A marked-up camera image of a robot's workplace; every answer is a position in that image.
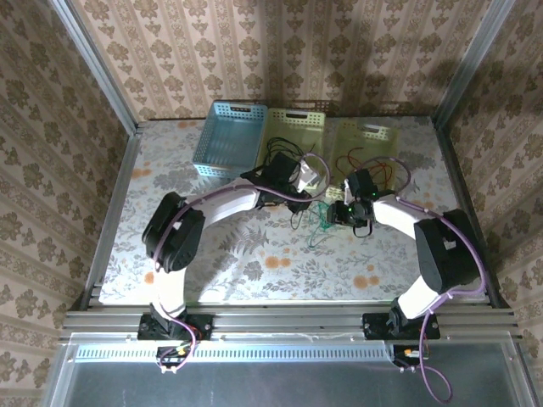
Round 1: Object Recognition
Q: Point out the slotted cable duct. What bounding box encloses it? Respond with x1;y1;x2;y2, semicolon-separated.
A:
71;341;398;362

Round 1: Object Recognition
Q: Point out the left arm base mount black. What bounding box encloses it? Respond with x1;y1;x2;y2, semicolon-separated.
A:
137;312;213;341

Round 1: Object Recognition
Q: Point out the aluminium side rail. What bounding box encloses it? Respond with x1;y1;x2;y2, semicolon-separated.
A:
434;122;512;309
82;126;143;313

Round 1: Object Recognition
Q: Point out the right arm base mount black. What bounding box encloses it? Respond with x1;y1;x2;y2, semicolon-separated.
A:
362;311;442;340

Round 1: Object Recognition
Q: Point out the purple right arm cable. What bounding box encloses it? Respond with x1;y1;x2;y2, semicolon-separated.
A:
358;155;488;404

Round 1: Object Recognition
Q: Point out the grey metal plate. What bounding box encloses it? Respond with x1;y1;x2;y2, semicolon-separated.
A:
42;332;535;407

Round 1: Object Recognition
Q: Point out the blue plastic basket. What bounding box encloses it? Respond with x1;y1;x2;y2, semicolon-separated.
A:
193;99;269;179

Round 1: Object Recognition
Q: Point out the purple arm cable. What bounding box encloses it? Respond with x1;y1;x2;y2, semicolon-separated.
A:
358;155;488;404
152;152;333;372

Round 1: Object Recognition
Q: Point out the black cable bracket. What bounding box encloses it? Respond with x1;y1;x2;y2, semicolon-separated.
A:
392;343;429;374
155;345;193;375

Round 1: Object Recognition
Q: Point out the aluminium frame post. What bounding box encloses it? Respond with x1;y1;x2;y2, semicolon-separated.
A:
432;0;517;128
48;0;139;136

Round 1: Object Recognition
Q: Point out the yellow-green plastic basket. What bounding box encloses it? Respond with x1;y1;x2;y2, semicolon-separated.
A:
324;120;402;201
254;106;327;190

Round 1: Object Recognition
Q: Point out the green cable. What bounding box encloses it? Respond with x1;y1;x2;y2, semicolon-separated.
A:
307;202;341;250

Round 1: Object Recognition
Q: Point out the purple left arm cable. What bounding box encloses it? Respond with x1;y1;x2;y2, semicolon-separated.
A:
152;152;333;372

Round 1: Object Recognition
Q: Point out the aluminium frame rail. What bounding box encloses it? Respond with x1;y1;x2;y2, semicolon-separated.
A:
59;300;521;344

